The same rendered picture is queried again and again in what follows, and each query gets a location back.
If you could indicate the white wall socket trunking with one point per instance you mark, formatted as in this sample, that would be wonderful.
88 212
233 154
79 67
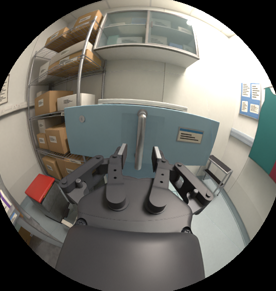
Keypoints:
9 109

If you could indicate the light blue drawer front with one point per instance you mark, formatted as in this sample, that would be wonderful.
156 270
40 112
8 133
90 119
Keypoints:
99 129

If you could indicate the round drawer lock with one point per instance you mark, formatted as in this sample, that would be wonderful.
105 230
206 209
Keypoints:
82 118

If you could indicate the beige drawer label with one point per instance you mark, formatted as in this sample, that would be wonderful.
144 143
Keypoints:
189 135

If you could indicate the brown cardboard box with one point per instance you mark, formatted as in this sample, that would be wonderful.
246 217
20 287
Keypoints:
50 102
76 62
58 138
88 19
42 141
60 39
70 167
51 167

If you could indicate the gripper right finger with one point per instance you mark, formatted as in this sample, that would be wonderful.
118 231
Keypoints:
161 175

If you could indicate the red-lid grey waste bin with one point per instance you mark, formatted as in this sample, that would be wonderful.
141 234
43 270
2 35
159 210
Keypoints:
46 200

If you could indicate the glass-door wall cabinet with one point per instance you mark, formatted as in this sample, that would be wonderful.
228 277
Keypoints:
149 36

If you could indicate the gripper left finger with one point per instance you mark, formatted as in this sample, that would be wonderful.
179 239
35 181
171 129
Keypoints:
116 172

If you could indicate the steel step stool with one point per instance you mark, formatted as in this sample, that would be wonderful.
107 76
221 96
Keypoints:
217 172

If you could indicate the white framed wall notice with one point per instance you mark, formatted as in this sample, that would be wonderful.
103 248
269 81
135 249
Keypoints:
3 93

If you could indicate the teal and red apron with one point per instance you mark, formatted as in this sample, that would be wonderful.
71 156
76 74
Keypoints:
268 136

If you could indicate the white wall bumper rail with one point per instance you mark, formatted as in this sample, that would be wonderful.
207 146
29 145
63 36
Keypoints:
241 136

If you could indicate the blue notice board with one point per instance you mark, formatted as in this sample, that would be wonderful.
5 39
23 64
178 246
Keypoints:
250 101

